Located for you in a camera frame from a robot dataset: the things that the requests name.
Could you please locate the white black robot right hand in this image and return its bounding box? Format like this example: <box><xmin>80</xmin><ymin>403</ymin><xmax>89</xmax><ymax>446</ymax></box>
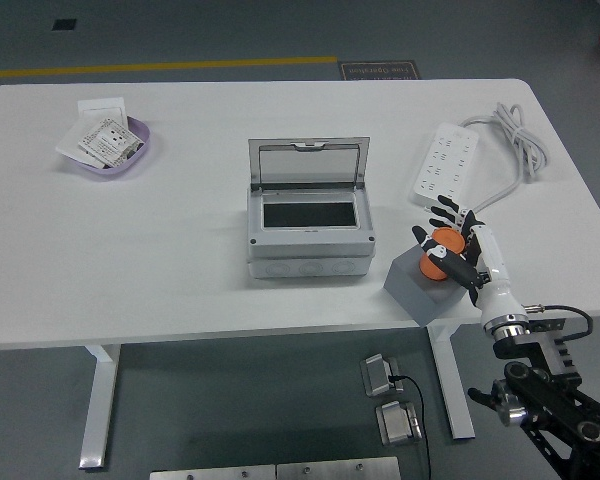
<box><xmin>411</xmin><ymin>194</ymin><xmax>529</xmax><ymax>329</ymax></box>

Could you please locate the orange cylinder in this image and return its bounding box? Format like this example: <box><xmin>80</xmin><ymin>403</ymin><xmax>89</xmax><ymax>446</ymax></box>
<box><xmin>418</xmin><ymin>227</ymin><xmax>467</xmax><ymax>284</ymax></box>

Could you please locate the grey electrical box with lid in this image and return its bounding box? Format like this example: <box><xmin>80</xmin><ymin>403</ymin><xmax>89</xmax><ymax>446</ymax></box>
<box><xmin>246</xmin><ymin>138</ymin><xmax>376</xmax><ymax>280</ymax></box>

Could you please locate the grey cube with round hole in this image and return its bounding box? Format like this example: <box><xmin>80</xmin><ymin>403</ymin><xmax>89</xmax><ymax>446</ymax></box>
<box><xmin>382</xmin><ymin>244</ymin><xmax>469</xmax><ymax>325</ymax></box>

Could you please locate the white table leg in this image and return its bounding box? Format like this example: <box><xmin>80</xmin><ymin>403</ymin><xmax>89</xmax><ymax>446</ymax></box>
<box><xmin>78</xmin><ymin>343</ymin><xmax>123</xmax><ymax>471</ymax></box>
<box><xmin>426</xmin><ymin>322</ymin><xmax>476</xmax><ymax>441</ymax></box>

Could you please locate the silver floor pedal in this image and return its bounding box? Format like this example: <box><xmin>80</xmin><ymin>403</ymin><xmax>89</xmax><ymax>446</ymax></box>
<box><xmin>359</xmin><ymin>353</ymin><xmax>405</xmax><ymax>399</ymax></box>
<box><xmin>374</xmin><ymin>399</ymin><xmax>424</xmax><ymax>446</ymax></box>

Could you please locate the grey metal plate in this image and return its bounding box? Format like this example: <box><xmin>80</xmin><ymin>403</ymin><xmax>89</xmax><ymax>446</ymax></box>
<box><xmin>275</xmin><ymin>456</ymin><xmax>401</xmax><ymax>480</ymax></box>
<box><xmin>148</xmin><ymin>464</ymin><xmax>277</xmax><ymax>480</ymax></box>

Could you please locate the dark floor sign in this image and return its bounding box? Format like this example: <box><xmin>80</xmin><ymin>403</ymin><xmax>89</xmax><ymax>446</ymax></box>
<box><xmin>337</xmin><ymin>59</ymin><xmax>424</xmax><ymax>81</ymax></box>

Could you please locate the yellow floor tape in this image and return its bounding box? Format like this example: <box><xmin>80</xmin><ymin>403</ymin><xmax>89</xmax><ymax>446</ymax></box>
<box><xmin>0</xmin><ymin>55</ymin><xmax>339</xmax><ymax>80</ymax></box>

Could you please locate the white printed socket panel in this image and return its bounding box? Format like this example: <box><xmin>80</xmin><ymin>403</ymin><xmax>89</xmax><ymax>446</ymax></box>
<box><xmin>77</xmin><ymin>117</ymin><xmax>142</xmax><ymax>169</ymax></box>

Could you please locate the white flat packet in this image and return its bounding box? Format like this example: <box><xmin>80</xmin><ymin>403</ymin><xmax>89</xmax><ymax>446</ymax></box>
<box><xmin>54</xmin><ymin>118</ymin><xmax>106</xmax><ymax>169</ymax></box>

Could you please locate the black floor cable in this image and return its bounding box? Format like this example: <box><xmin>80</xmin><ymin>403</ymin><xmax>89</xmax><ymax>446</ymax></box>
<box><xmin>387</xmin><ymin>373</ymin><xmax>432</xmax><ymax>480</ymax></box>

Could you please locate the grey power strip cable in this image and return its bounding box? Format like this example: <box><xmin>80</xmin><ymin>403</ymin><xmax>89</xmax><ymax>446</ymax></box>
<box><xmin>458</xmin><ymin>102</ymin><xmax>551</xmax><ymax>214</ymax></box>

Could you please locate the white wall switch plate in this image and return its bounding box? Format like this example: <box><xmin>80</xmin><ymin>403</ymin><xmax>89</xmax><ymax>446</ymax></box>
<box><xmin>76</xmin><ymin>97</ymin><xmax>130</xmax><ymax>126</ymax></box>

